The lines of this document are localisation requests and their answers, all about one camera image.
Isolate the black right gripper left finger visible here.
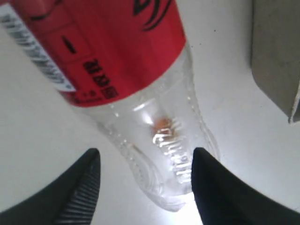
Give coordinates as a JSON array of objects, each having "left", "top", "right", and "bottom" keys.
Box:
[{"left": 0, "top": 149, "right": 100, "bottom": 225}]

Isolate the grey paper pulp tray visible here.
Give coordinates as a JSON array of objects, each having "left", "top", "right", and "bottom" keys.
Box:
[{"left": 251, "top": 0, "right": 300, "bottom": 124}]

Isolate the red label cola bottle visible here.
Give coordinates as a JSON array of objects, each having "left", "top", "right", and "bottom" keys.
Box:
[{"left": 0, "top": 0, "right": 218, "bottom": 212}]

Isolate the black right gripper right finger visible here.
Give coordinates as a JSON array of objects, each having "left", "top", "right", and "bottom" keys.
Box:
[{"left": 191, "top": 148, "right": 300, "bottom": 225}]

